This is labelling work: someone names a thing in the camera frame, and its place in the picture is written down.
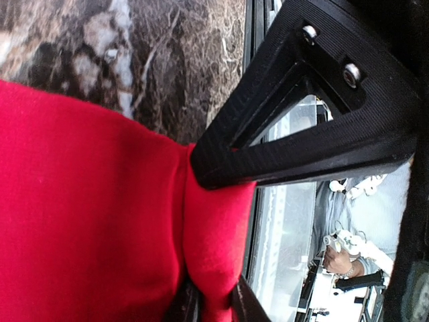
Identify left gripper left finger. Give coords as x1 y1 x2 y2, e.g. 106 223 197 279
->
162 278 202 322

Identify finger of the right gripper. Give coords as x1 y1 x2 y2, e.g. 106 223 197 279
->
190 1 422 189

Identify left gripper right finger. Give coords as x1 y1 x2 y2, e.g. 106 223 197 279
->
231 276 271 322

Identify red sock plain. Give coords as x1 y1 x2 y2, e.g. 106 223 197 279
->
1 82 255 321

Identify operator person striped shirt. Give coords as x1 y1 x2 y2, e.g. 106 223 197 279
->
309 161 412 260

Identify grey slotted cable duct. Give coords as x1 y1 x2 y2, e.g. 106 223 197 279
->
254 97 319 322

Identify black front rail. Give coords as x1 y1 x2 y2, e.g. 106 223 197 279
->
243 0 275 322

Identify white teleoperation handle device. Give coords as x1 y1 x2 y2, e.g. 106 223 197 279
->
322 229 394 279

